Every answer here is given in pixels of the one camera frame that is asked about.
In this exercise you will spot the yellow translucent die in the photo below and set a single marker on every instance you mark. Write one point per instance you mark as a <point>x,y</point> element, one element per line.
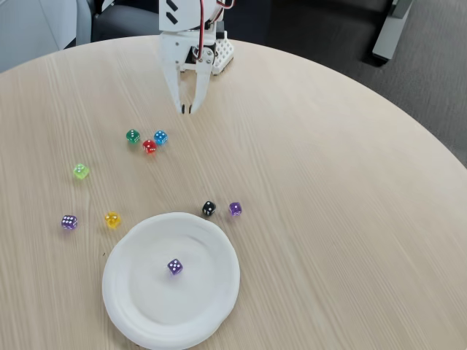
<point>112,219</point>

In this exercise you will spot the purple translucent die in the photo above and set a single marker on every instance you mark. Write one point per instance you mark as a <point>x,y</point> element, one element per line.
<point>175,267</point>
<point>69,222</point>
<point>235,208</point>

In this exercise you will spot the white paper plate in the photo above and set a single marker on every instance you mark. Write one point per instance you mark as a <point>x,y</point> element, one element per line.
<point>171,302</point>

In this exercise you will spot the blue translucent die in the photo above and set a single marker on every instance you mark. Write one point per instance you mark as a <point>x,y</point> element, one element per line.
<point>161,137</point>

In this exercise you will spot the dark grey chair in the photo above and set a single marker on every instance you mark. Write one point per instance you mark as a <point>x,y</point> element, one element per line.
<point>127,22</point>

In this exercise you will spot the green translucent die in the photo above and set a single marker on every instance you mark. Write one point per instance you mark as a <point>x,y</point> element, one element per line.
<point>133,136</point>

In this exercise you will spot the red translucent die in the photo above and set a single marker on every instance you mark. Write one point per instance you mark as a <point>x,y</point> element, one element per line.
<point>149,146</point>

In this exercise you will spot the lime translucent die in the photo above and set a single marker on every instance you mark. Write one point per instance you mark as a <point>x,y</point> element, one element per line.
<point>80,171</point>

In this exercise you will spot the black die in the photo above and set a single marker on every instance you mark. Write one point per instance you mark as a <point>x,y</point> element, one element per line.
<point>209,208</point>

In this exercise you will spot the light grey cabinet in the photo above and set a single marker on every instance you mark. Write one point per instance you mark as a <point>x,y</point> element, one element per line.
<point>29,29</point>

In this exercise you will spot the grey desk leg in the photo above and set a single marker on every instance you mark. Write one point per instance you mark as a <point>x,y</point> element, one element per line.
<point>388,33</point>

